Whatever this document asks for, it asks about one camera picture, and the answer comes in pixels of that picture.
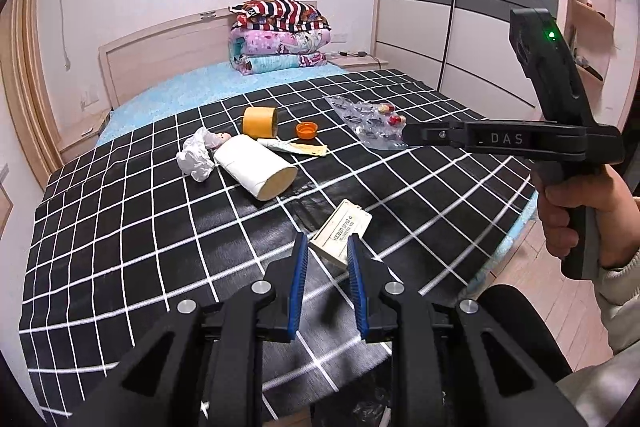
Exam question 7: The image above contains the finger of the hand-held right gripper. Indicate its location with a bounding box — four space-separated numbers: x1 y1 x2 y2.
401 119 468 150

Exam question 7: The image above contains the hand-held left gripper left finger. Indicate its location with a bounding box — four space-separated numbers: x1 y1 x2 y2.
65 232 311 427

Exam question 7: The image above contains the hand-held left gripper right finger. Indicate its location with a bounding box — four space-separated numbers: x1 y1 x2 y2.
346 234 588 427

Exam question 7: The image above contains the white cardboard box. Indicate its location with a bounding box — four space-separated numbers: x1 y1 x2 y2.
308 199 373 270

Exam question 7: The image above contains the clear blister pack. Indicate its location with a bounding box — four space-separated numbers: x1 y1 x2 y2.
324 96 416 151

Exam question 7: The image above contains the black trash bag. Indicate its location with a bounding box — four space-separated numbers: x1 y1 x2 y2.
300 342 396 427

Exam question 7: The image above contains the white paper roll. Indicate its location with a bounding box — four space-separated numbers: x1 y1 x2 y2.
214 135 297 201

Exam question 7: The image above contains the white tissue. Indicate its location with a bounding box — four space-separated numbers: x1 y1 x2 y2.
176 127 217 182

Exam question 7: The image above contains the yellow tape roll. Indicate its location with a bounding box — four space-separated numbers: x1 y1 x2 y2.
242 107 278 140

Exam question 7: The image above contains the person's right forearm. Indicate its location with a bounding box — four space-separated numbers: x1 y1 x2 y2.
595 249 640 355

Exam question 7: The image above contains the person's right hand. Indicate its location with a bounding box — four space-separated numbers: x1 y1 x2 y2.
531 163 640 270

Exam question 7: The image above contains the white grey sliding wardrobe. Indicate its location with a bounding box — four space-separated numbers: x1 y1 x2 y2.
375 0 566 108

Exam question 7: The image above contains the pale wooden nightstand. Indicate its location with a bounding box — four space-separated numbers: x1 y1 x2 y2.
327 54 391 72
57 107 111 162

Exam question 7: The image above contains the pale yellow ointment tube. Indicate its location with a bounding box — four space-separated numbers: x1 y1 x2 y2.
257 138 328 158

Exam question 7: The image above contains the black white checkered sheet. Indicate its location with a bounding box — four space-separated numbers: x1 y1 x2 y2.
19 69 533 413

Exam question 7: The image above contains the light blue printed folded quilt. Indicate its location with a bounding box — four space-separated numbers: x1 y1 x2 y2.
231 52 328 75

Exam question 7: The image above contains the pink printed folded quilt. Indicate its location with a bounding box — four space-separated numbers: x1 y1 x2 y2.
229 28 332 58

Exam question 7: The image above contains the striped folded quilt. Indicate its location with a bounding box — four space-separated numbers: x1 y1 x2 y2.
229 0 331 32

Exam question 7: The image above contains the person's grey jacket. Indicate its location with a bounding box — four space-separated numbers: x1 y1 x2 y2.
555 349 638 427

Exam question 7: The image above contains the pale wooden headboard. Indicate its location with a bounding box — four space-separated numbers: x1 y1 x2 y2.
97 0 321 110

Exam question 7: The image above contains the wooden door frame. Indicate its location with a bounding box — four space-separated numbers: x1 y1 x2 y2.
0 0 66 188

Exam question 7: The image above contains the thin wall cable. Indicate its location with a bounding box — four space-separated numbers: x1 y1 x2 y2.
59 0 72 68

